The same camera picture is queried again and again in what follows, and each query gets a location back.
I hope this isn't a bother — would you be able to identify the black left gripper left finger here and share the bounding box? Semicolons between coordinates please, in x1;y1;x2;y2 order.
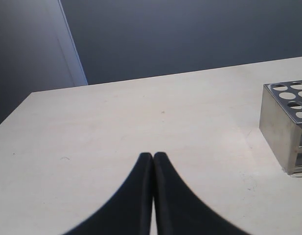
66;153;153;235

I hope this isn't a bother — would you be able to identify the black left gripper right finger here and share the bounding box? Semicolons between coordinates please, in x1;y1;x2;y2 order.
153;152;247;235

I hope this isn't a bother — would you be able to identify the stainless steel test tube rack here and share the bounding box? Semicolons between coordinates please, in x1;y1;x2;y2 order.
259;80;302;175

